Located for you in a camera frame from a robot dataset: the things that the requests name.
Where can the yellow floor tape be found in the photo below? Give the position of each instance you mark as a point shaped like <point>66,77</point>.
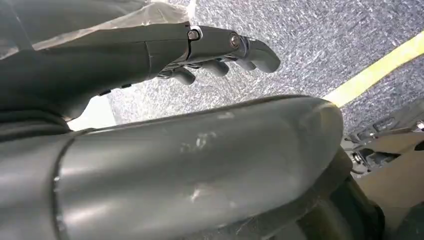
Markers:
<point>374,71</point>

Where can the black robot leg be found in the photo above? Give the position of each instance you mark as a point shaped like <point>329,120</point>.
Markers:
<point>348,208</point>

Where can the ribbed grey left robot arm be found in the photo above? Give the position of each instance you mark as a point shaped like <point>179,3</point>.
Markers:
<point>26,127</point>

